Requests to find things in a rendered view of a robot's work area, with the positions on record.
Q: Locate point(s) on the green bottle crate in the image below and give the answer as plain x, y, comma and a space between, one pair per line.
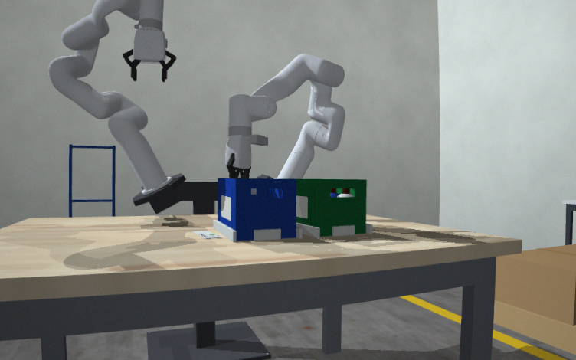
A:
314, 207

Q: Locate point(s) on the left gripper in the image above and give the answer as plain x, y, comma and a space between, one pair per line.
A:
238, 152

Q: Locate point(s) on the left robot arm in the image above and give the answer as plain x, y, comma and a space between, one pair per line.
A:
323, 75

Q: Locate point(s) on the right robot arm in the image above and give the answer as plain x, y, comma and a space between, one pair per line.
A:
125, 123

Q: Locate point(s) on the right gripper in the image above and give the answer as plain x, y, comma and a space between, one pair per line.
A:
149, 46

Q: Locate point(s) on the white paper pick list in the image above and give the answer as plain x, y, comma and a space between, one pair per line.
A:
206, 234

